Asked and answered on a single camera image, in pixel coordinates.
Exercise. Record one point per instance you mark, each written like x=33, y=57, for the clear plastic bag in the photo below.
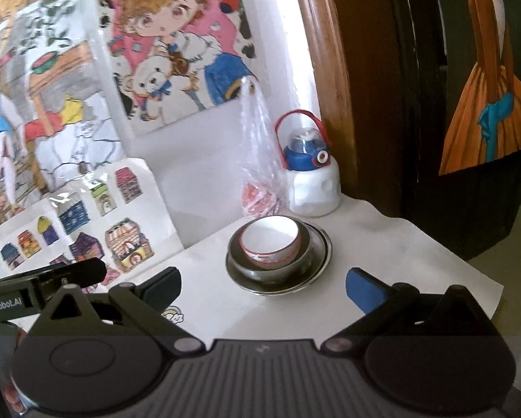
x=260, y=161

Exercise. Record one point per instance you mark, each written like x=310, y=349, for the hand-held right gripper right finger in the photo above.
x=367, y=291

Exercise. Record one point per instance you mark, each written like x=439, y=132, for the colourful houses drawing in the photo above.
x=112, y=209

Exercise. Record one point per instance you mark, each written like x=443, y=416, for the stainless steel bowl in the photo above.
x=256, y=275

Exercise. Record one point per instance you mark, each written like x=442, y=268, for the wooden door frame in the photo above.
x=343, y=96

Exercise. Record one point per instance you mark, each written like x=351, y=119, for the girl with teddy bear poster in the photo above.
x=177, y=43

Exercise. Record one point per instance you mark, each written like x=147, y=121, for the dark door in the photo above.
x=421, y=96

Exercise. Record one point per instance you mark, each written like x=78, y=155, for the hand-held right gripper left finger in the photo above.
x=162, y=291

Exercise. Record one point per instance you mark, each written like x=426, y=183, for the white and blue water bottle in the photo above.
x=312, y=187

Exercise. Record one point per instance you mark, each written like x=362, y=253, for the boy with fan poster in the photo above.
x=47, y=96

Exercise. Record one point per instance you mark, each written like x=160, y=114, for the floral white ceramic bowl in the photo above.
x=269, y=235

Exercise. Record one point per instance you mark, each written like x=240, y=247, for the person's left hand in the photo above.
x=14, y=396

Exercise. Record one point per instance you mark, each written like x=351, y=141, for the orange dress lady painting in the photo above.
x=487, y=104

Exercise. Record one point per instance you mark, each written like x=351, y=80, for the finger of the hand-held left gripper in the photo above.
x=82, y=272

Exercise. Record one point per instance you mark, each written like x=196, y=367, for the white printed table cloth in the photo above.
x=395, y=248

